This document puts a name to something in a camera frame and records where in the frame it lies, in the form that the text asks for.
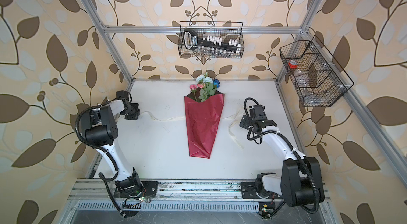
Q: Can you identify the back wire basket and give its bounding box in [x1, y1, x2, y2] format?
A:
[178, 20, 244, 60]

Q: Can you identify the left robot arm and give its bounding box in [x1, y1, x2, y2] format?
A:
[74, 97, 144, 218]

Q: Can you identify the wire basket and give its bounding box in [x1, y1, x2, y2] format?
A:
[178, 20, 244, 60]
[279, 35, 354, 107]

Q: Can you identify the black tool in basket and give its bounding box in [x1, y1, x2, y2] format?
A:
[179, 28, 244, 54]

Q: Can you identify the magenta fake rose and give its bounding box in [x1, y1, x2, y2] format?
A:
[189, 84, 198, 101]

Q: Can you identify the light blue fake rose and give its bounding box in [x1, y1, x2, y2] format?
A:
[196, 72, 218, 102]

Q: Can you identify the dark red wrapping paper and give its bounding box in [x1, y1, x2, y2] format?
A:
[184, 91, 225, 159]

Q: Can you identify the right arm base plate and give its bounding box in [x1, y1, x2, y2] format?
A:
[238, 182, 283, 200]

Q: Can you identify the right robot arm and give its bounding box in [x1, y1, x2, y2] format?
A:
[240, 115, 325, 214]

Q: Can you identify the right wire basket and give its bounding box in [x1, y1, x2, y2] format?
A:
[279, 35, 354, 107]

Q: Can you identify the plastic bottle red cap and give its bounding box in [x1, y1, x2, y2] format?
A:
[288, 60, 318, 94]

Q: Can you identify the cream ribbon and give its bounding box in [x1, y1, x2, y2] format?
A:
[138, 109, 245, 152]

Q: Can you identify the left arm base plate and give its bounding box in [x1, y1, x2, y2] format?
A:
[114, 179, 159, 198]

